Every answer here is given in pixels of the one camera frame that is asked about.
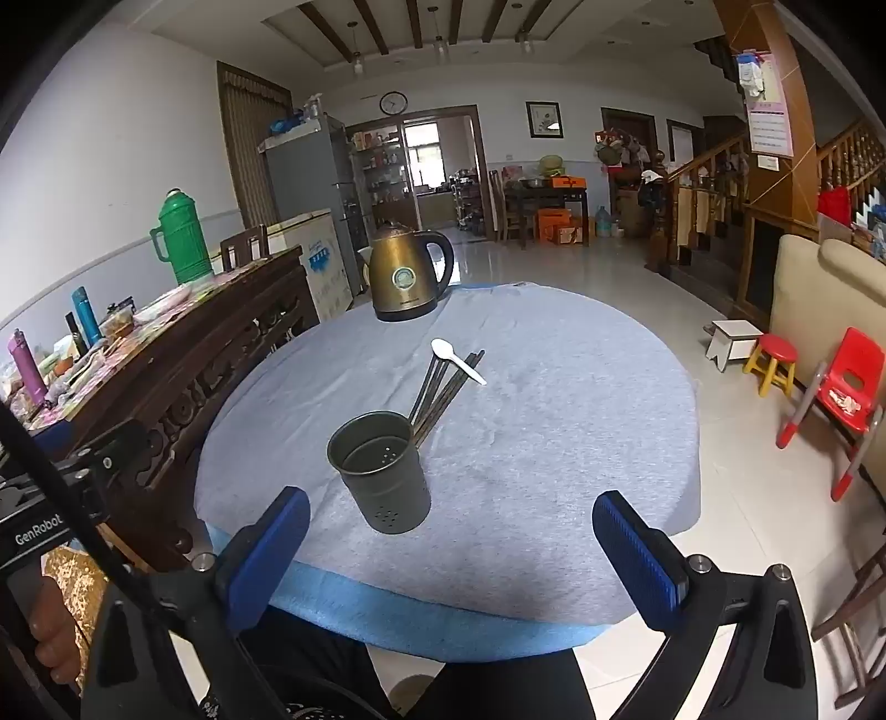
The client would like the bronze electric kettle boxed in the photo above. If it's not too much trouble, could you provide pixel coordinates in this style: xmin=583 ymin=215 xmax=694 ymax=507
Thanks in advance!
xmin=367 ymin=222 xmax=456 ymax=323

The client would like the person's left hand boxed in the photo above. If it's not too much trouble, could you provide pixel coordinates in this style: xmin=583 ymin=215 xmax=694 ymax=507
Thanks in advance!
xmin=28 ymin=574 xmax=85 ymax=693

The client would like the white chest freezer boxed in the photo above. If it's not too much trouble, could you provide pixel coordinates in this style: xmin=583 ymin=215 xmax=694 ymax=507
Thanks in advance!
xmin=266 ymin=208 xmax=356 ymax=323

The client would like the dark wooden side table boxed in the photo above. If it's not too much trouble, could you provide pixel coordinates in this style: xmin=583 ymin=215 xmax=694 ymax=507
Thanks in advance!
xmin=502 ymin=186 xmax=591 ymax=250

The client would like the grey refrigerator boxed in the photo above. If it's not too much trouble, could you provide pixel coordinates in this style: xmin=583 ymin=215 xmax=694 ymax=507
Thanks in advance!
xmin=257 ymin=114 xmax=371 ymax=295

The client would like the framed wall picture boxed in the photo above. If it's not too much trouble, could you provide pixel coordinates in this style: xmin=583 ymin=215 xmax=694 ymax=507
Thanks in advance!
xmin=525 ymin=101 xmax=564 ymax=140

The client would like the small white stool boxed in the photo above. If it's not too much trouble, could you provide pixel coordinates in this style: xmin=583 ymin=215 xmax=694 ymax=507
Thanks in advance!
xmin=704 ymin=319 xmax=764 ymax=373

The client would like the green thermos flask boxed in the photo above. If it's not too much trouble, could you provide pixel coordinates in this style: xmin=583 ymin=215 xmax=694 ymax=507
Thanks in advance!
xmin=150 ymin=189 xmax=214 ymax=285

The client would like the purple bottle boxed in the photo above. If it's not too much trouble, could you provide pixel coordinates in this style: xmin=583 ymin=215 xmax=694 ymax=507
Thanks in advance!
xmin=7 ymin=330 xmax=49 ymax=406

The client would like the perforated metal utensil holder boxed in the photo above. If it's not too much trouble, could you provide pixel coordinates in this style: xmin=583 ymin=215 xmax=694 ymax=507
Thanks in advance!
xmin=327 ymin=411 xmax=432 ymax=536

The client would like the pink wall calendar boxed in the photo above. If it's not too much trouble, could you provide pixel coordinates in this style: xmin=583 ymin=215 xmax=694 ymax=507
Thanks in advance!
xmin=744 ymin=52 xmax=795 ymax=159

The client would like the brown wooden chair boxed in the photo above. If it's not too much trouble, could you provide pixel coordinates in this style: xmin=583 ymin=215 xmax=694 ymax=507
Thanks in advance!
xmin=810 ymin=547 xmax=886 ymax=708

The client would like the beige sofa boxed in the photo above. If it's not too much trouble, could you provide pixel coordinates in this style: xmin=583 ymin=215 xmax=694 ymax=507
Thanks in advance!
xmin=768 ymin=234 xmax=886 ymax=472

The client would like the carved wooden sideboard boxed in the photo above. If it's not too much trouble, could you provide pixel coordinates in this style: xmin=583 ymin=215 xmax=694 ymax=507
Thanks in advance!
xmin=28 ymin=244 xmax=321 ymax=572

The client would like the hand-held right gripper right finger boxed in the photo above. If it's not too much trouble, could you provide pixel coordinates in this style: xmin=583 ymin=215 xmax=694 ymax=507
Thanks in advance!
xmin=591 ymin=490 xmax=819 ymax=720

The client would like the dark metal chopstick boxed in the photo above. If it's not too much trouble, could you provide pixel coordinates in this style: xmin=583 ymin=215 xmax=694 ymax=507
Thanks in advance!
xmin=413 ymin=358 xmax=450 ymax=429
xmin=408 ymin=354 xmax=440 ymax=425
xmin=415 ymin=352 xmax=480 ymax=441
xmin=414 ymin=354 xmax=468 ymax=436
xmin=417 ymin=351 xmax=486 ymax=445

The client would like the pile of colourful packets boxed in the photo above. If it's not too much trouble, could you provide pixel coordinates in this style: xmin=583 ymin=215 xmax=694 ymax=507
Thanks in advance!
xmin=38 ymin=271 xmax=240 ymax=420

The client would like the black cable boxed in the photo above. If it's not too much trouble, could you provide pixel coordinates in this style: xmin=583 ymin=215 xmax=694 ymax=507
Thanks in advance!
xmin=0 ymin=400 xmax=167 ymax=624

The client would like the white plastic spoon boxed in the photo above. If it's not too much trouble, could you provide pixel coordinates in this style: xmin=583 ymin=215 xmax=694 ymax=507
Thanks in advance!
xmin=430 ymin=338 xmax=488 ymax=387

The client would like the wooden stair railing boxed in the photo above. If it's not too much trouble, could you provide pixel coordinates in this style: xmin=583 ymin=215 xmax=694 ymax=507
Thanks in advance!
xmin=646 ymin=131 xmax=754 ymax=274

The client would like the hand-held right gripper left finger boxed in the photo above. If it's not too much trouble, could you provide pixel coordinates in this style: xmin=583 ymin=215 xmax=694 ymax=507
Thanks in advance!
xmin=79 ymin=486 xmax=312 ymax=720

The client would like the red and yellow stool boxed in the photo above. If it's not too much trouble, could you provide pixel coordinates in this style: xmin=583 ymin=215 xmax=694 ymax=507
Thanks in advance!
xmin=743 ymin=333 xmax=799 ymax=398

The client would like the red plastic child chair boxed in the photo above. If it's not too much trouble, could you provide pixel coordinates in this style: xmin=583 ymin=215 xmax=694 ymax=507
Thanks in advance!
xmin=775 ymin=327 xmax=885 ymax=502

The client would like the dark wooden chair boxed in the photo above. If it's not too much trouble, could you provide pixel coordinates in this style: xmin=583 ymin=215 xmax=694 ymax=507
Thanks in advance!
xmin=219 ymin=223 xmax=271 ymax=272

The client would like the teal bottle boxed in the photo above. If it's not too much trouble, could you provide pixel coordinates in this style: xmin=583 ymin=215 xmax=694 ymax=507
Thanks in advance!
xmin=70 ymin=286 xmax=105 ymax=347

